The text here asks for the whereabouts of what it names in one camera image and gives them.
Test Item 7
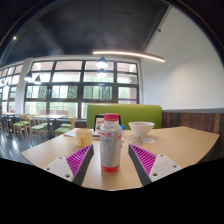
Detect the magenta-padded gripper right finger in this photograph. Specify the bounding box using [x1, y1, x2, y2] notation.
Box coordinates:
[128, 143, 184, 187]

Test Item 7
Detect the yellow cup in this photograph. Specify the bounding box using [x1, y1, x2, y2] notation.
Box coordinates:
[75, 128, 93, 148]

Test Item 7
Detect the black-framed menu card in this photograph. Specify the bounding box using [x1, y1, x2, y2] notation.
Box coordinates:
[93, 114, 123, 138]

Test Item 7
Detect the group of pendant lamps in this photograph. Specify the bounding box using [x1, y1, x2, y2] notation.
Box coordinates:
[23, 56, 109, 85]

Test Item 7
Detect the long linear ceiling light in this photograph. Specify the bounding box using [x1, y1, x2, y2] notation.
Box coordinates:
[92, 50, 166, 63]

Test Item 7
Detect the white bowl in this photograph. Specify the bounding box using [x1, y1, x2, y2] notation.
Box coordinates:
[128, 121, 156, 138]

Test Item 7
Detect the white paper receipt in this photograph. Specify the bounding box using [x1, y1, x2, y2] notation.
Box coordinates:
[131, 135, 156, 146]

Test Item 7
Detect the green upholstered bench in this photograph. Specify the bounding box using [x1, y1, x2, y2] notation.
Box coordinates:
[86, 103, 163, 130]

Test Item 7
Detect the clear red-capped drink bottle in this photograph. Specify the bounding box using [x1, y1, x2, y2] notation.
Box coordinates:
[99, 113, 123, 174]

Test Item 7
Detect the wooden dining table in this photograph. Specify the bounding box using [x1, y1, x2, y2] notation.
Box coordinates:
[34, 114, 68, 138]

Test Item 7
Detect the group of green-seated wooden chairs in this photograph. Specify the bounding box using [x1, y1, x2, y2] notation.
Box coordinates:
[11, 114, 77, 144]

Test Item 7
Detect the white paper sheet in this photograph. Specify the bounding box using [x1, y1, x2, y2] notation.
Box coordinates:
[63, 128, 101, 138]

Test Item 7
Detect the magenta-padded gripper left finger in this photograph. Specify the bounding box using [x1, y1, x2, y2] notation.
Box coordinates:
[42, 143, 95, 187]

